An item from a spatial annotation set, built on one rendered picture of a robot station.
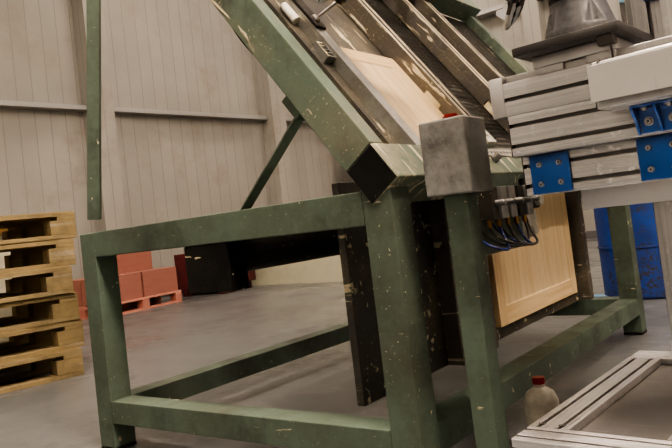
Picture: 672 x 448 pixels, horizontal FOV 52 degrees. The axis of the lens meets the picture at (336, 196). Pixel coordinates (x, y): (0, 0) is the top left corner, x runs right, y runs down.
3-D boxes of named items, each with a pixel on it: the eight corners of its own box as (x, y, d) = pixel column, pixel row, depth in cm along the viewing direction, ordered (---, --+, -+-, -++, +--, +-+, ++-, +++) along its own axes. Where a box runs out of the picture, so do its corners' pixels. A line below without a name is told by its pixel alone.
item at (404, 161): (372, 206, 173) (398, 176, 167) (345, 172, 177) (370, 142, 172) (615, 184, 348) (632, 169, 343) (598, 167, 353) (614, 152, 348)
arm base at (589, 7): (630, 36, 147) (623, -9, 147) (605, 26, 135) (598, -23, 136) (562, 54, 157) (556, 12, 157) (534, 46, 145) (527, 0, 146)
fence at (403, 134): (409, 156, 195) (418, 146, 193) (241, -41, 232) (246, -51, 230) (418, 156, 199) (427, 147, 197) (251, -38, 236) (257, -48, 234)
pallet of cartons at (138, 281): (146, 302, 903) (140, 246, 906) (193, 300, 837) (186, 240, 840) (49, 320, 802) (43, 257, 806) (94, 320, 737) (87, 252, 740)
